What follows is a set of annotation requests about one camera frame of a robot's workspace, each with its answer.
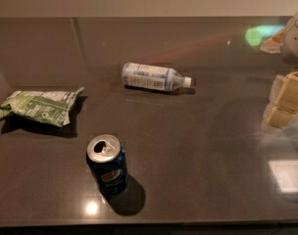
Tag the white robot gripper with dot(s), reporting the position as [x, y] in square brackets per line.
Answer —
[296, 38]

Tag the blue plastic water bottle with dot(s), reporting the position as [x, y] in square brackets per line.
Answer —
[154, 77]

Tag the blue pepsi can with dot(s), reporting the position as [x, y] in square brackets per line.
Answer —
[106, 158]

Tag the green chip bag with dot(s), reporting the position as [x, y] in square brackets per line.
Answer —
[51, 107]

